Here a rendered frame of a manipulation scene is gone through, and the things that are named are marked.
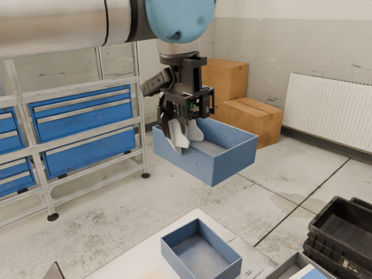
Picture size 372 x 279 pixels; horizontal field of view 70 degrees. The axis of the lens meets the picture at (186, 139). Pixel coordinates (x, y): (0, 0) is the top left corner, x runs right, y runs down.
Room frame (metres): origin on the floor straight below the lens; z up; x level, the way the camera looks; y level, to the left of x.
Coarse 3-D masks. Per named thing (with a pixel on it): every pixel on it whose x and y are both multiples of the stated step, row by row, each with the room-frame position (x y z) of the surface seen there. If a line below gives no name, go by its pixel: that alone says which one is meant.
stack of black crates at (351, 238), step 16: (336, 208) 1.00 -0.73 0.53; (352, 208) 0.96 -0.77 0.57; (320, 224) 0.90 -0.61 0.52; (336, 224) 0.94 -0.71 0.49; (352, 224) 0.94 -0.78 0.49; (368, 224) 0.90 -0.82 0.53; (320, 240) 0.79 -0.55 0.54; (336, 240) 0.74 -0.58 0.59; (352, 240) 0.84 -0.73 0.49; (368, 240) 0.84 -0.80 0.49; (320, 256) 0.77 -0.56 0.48; (336, 256) 0.74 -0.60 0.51; (352, 256) 0.70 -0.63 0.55; (368, 256) 0.67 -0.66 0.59; (336, 272) 0.73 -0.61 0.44; (352, 272) 0.68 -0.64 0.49; (368, 272) 0.65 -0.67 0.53
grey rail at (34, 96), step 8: (104, 80) 1.93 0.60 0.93; (112, 80) 1.93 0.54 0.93; (120, 80) 1.95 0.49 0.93; (128, 80) 2.00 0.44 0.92; (136, 80) 2.05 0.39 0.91; (56, 88) 1.72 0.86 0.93; (64, 88) 1.72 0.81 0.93; (72, 88) 1.72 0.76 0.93; (80, 88) 1.75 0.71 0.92; (88, 88) 1.79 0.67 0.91; (96, 88) 1.83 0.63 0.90; (104, 88) 1.86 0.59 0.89; (8, 96) 1.52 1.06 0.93; (24, 96) 1.53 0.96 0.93; (32, 96) 1.55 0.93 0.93; (40, 96) 1.58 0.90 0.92; (48, 96) 1.61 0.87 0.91; (56, 96) 1.64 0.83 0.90; (0, 104) 1.44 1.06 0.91; (8, 104) 1.46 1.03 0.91; (16, 104) 1.49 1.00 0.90
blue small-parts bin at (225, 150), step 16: (160, 128) 0.59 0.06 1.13; (208, 128) 0.64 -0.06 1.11; (224, 128) 0.60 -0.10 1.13; (160, 144) 0.56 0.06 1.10; (192, 144) 0.62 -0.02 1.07; (208, 144) 0.62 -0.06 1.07; (224, 144) 0.60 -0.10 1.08; (240, 144) 0.49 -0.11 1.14; (256, 144) 0.53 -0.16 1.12; (176, 160) 0.51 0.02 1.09; (192, 160) 0.48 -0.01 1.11; (208, 160) 0.45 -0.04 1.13; (224, 160) 0.46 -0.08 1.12; (240, 160) 0.49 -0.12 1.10; (208, 176) 0.44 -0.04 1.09; (224, 176) 0.46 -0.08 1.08
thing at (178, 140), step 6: (174, 120) 0.47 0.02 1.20; (174, 126) 0.48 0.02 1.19; (174, 132) 0.48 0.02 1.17; (180, 132) 0.47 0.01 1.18; (168, 138) 0.48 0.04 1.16; (174, 138) 0.48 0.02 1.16; (180, 138) 0.47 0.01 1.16; (186, 138) 0.46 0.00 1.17; (174, 144) 0.48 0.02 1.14; (180, 144) 0.47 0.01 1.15; (186, 144) 0.46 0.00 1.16; (180, 150) 0.50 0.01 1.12
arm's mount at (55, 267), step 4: (52, 264) 0.36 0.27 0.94; (56, 264) 0.36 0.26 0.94; (52, 268) 0.35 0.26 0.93; (56, 268) 0.35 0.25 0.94; (48, 272) 0.35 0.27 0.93; (52, 272) 0.35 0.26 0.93; (56, 272) 0.34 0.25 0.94; (60, 272) 0.34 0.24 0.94; (44, 276) 0.35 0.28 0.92; (48, 276) 0.34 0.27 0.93; (52, 276) 0.34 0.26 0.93; (56, 276) 0.34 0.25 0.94; (60, 276) 0.33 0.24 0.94
